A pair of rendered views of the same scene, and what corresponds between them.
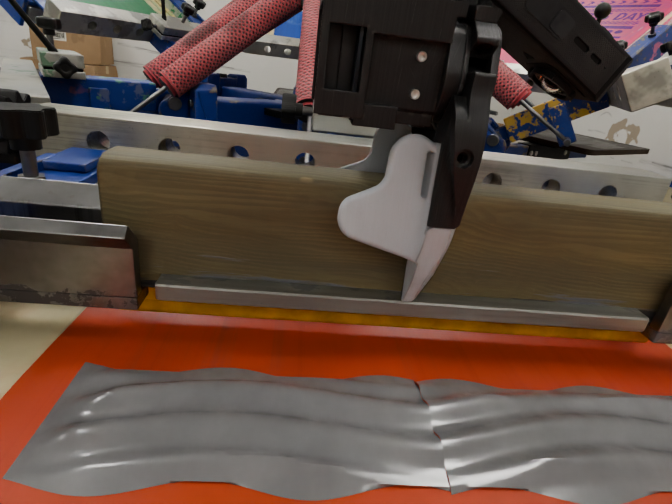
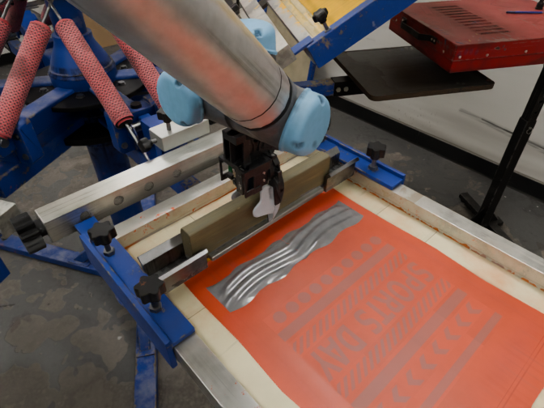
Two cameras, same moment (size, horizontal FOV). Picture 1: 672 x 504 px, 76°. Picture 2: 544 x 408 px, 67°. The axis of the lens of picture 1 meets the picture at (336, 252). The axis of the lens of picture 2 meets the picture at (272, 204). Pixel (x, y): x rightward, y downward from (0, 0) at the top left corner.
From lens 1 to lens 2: 0.58 m
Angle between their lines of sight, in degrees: 34
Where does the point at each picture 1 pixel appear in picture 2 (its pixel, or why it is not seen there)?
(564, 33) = not seen: hidden behind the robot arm
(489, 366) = (292, 223)
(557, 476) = (320, 242)
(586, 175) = not seen: hidden behind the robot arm
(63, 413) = (222, 297)
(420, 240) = (273, 208)
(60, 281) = (189, 273)
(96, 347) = (201, 283)
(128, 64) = not seen: outside the picture
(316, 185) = (241, 208)
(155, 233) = (205, 244)
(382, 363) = (269, 240)
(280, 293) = (241, 239)
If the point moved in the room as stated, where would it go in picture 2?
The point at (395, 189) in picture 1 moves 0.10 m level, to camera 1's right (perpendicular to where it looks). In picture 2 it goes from (264, 200) to (306, 180)
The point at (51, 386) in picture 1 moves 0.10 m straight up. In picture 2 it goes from (208, 296) to (202, 257)
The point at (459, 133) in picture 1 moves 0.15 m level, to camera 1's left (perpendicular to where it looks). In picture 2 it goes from (278, 186) to (203, 220)
